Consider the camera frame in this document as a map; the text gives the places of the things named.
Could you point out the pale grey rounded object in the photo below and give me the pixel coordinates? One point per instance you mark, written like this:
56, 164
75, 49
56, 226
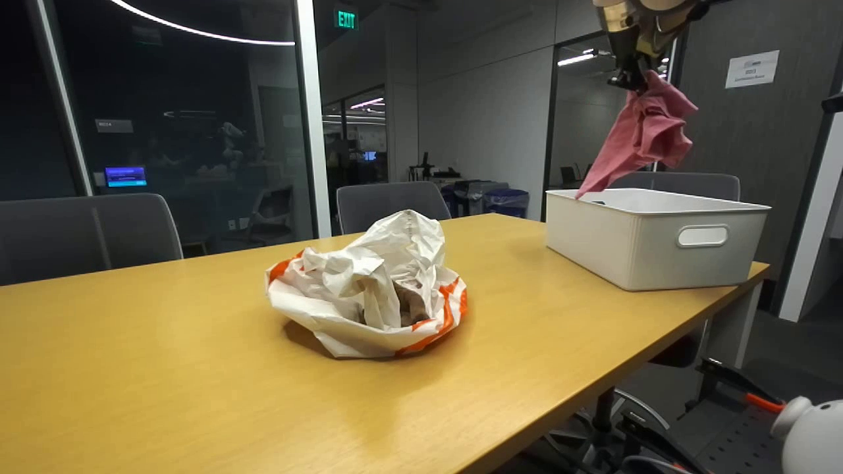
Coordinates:
813, 435

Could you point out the white plastic storage bin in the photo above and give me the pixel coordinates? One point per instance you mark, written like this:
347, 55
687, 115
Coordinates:
641, 242

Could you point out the white window frame post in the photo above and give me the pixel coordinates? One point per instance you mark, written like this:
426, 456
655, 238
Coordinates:
315, 115

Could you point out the grey office chair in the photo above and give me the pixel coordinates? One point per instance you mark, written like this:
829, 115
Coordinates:
70, 238
385, 203

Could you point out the white paper wall sign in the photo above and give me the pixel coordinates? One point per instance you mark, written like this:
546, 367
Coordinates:
751, 69

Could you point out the green exit sign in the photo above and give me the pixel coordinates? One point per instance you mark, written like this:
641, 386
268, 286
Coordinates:
347, 19

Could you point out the white orange plastic bag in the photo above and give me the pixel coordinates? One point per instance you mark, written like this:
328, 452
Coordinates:
360, 298

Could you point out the glowing blue screen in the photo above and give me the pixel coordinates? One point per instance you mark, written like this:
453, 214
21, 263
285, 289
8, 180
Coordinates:
127, 177

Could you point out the wooden wrist mount plate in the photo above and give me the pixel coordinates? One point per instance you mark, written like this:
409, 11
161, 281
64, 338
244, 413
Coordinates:
629, 11

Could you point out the pink cloth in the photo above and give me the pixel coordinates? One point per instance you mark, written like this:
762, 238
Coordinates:
646, 132

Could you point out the orange black hand tool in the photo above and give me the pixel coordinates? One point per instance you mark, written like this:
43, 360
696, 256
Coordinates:
760, 402

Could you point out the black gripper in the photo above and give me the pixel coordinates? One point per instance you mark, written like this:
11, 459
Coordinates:
641, 49

